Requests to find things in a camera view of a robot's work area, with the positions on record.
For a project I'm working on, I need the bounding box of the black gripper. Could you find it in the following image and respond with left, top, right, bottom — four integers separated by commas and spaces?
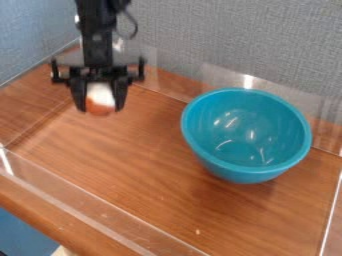
51, 24, 145, 112

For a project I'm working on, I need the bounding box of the brown and white toy mushroom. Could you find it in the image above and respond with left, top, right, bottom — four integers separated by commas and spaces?
85, 83, 116, 116

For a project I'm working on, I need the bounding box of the blue plastic bowl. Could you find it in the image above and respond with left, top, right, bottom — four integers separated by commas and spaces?
180, 88, 312, 184

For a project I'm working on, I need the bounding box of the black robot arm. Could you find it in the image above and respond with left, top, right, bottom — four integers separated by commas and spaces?
51, 0, 145, 115

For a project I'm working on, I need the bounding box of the clear acrylic front barrier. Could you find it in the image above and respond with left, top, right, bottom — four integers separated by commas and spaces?
0, 145, 210, 256

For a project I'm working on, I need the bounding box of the clear acrylic barrier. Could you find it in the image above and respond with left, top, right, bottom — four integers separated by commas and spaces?
0, 145, 210, 256
111, 43, 342, 158

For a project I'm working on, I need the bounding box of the clear acrylic back barrier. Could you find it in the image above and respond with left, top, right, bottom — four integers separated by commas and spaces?
111, 43, 342, 158

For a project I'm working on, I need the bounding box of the clear acrylic corner bracket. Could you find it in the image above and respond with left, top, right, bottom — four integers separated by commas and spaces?
80, 36, 123, 69

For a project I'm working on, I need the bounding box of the black cable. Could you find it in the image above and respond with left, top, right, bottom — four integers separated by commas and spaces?
113, 6, 139, 41

